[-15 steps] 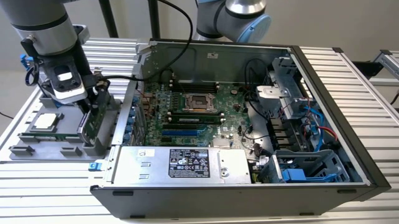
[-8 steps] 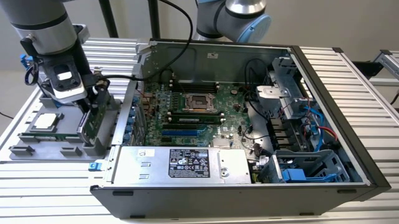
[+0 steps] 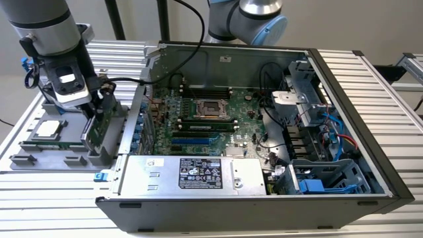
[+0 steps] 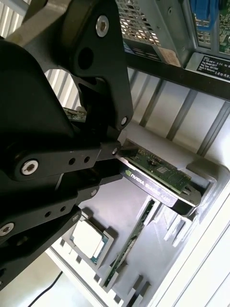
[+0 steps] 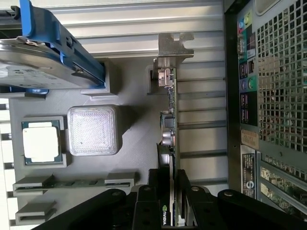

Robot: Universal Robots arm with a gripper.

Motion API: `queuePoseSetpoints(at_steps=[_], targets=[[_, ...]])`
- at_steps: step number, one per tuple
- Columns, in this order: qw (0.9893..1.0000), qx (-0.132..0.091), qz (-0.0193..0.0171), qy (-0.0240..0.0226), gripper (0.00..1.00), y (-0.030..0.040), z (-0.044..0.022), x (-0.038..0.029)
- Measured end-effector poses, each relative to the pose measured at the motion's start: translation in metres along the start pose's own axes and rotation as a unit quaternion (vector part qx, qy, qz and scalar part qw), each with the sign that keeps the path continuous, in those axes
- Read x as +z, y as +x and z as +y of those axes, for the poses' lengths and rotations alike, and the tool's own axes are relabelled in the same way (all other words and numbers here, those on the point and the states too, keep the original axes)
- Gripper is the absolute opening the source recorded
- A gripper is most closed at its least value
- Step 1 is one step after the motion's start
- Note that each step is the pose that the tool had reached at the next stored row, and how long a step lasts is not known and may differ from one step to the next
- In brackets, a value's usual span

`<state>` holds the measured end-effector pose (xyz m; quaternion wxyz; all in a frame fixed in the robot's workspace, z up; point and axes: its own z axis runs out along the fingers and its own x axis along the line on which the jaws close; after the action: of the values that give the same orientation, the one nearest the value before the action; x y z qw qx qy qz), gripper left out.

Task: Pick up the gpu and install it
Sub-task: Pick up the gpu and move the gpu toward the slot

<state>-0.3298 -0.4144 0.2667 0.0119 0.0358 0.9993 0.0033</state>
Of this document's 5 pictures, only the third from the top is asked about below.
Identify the silver coin battery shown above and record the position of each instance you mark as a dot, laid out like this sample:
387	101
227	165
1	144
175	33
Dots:
248	96

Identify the silver CPU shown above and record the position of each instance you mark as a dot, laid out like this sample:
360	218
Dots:
45	129

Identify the blue case latch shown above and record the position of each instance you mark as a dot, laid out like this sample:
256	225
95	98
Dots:
99	177

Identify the green motherboard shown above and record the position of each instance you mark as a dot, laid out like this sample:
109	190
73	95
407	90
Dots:
244	116

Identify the long black expansion slot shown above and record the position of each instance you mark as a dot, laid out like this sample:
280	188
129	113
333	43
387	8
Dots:
191	135

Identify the open black PC case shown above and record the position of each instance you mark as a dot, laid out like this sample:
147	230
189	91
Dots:
231	213

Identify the black stand post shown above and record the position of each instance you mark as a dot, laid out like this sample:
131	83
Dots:
116	19
163	19

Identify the small silver wrist camera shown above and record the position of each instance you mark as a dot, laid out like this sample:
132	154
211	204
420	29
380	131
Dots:
85	33

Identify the grey metal drive bay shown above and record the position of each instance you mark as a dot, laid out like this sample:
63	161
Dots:
297	79

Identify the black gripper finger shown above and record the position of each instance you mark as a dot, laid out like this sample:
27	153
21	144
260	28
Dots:
107	99
88	111

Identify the CPU socket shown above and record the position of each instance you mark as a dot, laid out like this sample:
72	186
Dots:
209	107

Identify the grey power supply unit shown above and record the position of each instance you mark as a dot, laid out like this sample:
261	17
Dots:
155	181

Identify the RAM stick with white label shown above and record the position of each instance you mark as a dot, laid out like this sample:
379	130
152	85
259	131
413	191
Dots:
197	127

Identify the grey parts rack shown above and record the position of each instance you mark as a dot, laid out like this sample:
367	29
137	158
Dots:
71	131

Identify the blue expansion slot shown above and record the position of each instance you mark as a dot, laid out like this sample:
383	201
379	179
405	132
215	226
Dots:
191	142

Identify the blue drive carrier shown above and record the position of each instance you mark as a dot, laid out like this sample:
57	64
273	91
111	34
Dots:
309	186

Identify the green graphics card black shroud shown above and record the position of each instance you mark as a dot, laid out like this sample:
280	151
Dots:
99	131

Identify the green RAM stick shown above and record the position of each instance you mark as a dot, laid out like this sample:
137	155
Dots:
49	145

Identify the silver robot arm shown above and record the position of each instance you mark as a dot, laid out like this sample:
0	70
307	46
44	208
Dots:
43	32

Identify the neighbouring slatted metal table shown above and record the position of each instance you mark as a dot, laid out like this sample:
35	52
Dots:
411	64

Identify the short black expansion slot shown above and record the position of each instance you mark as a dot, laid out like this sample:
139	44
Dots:
176	148

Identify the silver finned heatsink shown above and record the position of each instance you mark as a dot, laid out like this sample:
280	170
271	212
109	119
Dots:
236	151

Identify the black RAM slot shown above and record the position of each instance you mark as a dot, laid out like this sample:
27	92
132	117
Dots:
208	90
208	87
208	118
208	121
208	93
208	96

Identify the grey drive cage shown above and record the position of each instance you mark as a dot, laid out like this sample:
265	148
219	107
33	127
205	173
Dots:
343	168

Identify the hard disk in blue carrier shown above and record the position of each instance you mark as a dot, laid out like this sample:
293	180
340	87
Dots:
23	65

